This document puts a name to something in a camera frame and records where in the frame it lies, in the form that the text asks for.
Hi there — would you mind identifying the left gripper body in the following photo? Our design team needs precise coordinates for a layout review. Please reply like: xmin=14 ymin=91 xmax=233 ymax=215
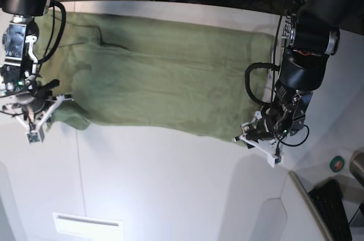
xmin=241 ymin=110 xmax=279 ymax=142

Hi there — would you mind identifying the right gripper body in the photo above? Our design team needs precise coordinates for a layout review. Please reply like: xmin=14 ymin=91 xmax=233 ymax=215
xmin=14 ymin=79 xmax=60 ymax=122

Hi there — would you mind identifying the green t-shirt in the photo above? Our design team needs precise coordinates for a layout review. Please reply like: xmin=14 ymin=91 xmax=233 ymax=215
xmin=40 ymin=13 xmax=274 ymax=142

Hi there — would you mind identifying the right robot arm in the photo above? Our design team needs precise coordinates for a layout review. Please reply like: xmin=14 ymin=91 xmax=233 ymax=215
xmin=1 ymin=0 xmax=66 ymax=123

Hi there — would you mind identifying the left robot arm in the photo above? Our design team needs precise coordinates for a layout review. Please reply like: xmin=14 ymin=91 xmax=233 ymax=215
xmin=242 ymin=0 xmax=357 ymax=142

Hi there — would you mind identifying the green tape roll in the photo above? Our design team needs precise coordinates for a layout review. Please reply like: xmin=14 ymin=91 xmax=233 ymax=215
xmin=329 ymin=156 xmax=345 ymax=173

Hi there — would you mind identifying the black keyboard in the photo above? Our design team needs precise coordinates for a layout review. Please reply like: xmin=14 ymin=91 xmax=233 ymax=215
xmin=309 ymin=179 xmax=353 ymax=241

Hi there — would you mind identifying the metal cylinder cup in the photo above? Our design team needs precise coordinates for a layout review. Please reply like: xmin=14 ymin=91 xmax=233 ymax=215
xmin=349 ymin=151 xmax=364 ymax=186

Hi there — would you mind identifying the white label plate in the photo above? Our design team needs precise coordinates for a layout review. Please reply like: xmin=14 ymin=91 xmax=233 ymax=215
xmin=53 ymin=213 xmax=124 ymax=240

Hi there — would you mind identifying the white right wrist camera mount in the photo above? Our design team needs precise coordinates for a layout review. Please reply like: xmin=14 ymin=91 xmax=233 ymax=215
xmin=1 ymin=93 xmax=73 ymax=144

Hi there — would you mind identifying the grey table edge rail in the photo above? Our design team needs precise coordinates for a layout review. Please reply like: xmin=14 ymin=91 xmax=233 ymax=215
xmin=282 ymin=172 xmax=333 ymax=240

